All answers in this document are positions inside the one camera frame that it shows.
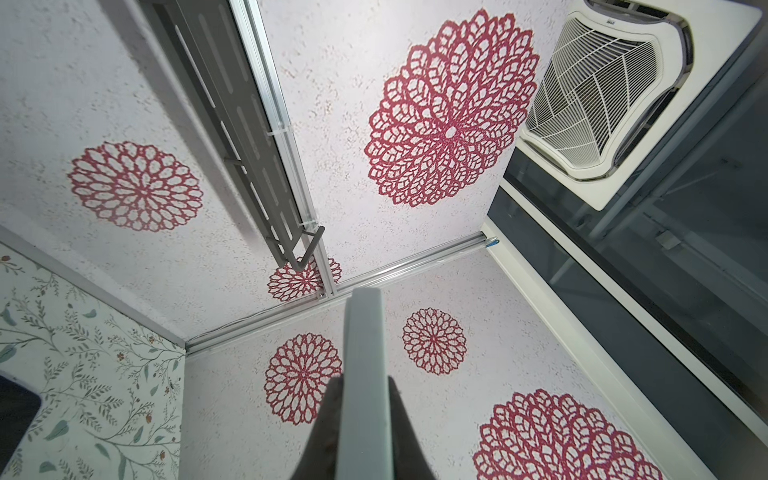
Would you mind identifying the light blue phone case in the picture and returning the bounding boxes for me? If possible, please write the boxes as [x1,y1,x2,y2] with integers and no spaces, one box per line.
[336,288,395,479]

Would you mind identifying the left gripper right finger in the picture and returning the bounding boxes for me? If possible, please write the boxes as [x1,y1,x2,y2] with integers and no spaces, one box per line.
[388,376,436,480]

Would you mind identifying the black phone bottom left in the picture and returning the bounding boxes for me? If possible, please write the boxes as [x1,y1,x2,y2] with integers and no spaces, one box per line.
[0,376,42,465]

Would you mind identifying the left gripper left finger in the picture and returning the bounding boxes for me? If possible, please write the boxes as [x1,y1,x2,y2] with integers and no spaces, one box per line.
[290,376,344,480]

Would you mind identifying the grey slotted wall shelf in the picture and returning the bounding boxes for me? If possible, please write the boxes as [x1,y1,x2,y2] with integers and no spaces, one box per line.
[145,1,324,272]

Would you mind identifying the white ceiling air vent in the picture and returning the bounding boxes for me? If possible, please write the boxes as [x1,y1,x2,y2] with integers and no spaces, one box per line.
[518,1,763,211]

